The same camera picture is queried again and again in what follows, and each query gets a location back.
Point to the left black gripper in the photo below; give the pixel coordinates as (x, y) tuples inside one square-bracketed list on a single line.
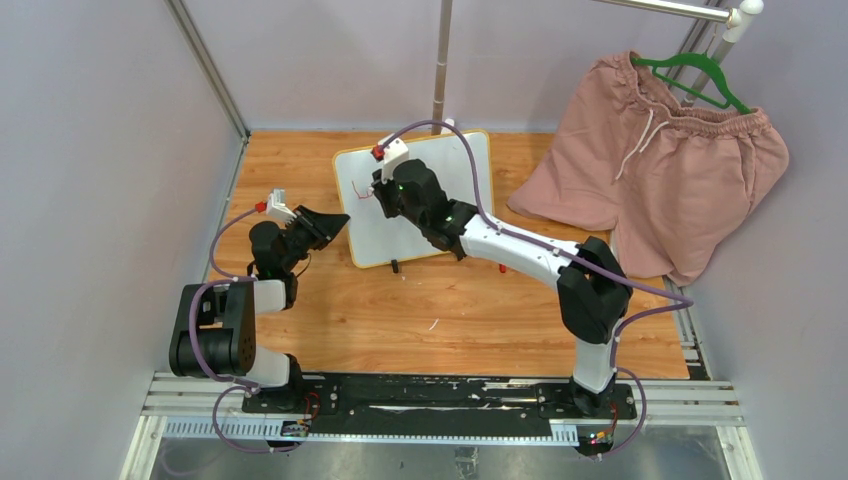
[(321, 228)]

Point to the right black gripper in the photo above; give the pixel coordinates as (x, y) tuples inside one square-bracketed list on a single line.
[(383, 190)]

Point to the yellow framed whiteboard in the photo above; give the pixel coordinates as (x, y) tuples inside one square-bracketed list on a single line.
[(439, 169)]

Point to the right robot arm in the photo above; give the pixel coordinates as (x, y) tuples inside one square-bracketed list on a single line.
[(591, 303)]

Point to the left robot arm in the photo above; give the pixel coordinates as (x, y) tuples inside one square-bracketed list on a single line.
[(215, 334)]

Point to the pink shorts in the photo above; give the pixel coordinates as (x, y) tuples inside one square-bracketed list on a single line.
[(669, 182)]

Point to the white metal clothes rack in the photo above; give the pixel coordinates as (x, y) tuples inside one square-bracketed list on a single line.
[(511, 66)]

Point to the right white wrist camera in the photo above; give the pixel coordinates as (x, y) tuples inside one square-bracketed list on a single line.
[(389, 152)]

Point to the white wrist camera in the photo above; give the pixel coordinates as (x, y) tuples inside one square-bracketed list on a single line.
[(277, 208), (389, 152)]

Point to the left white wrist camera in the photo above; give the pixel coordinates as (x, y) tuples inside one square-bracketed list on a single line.
[(277, 208)]

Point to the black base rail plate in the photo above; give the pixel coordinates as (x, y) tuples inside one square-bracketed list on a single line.
[(441, 410)]

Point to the grey aluminium corner post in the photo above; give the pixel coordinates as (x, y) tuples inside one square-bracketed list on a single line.
[(185, 22)]

